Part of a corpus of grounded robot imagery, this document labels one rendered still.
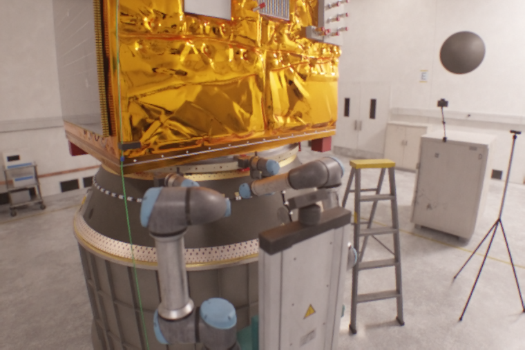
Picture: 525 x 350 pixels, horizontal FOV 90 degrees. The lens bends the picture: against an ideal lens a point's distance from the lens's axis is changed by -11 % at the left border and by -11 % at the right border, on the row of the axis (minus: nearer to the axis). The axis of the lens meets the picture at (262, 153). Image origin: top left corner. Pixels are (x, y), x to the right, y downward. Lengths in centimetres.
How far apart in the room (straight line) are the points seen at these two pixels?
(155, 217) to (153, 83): 87
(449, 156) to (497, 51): 444
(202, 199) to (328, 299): 58
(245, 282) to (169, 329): 104
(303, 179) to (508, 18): 804
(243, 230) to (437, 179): 360
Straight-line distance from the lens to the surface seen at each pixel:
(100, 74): 163
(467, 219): 504
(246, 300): 213
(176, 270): 97
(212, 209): 88
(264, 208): 200
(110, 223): 218
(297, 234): 86
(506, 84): 870
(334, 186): 130
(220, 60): 182
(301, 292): 100
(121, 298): 232
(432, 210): 511
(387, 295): 318
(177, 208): 86
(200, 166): 187
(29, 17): 712
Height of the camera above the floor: 217
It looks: 12 degrees down
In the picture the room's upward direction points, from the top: straight up
